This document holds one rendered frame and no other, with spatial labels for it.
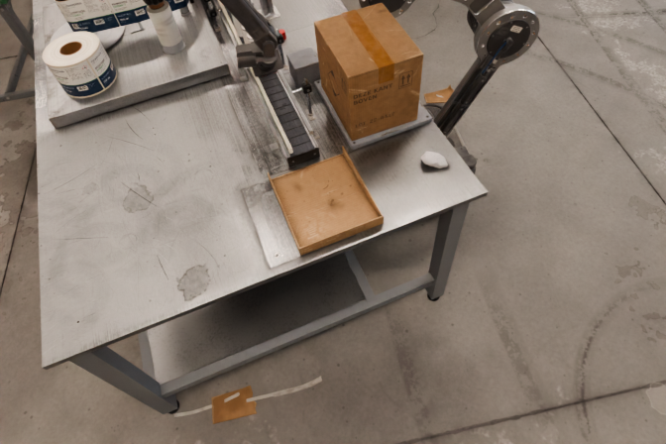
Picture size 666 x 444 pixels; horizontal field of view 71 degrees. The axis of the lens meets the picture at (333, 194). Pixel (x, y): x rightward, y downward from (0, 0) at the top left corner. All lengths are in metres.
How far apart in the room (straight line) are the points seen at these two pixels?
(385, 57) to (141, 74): 0.98
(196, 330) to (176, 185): 0.67
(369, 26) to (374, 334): 1.27
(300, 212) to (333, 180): 0.15
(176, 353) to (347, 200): 0.96
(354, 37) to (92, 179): 0.98
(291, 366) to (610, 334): 1.34
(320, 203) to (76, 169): 0.86
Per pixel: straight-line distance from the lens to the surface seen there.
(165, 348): 2.04
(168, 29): 1.98
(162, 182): 1.64
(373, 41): 1.51
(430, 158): 1.51
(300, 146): 1.53
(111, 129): 1.90
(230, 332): 1.98
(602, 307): 2.39
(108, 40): 2.22
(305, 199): 1.45
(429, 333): 2.14
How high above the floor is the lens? 2.01
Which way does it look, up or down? 54 degrees down
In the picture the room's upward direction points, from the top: 7 degrees counter-clockwise
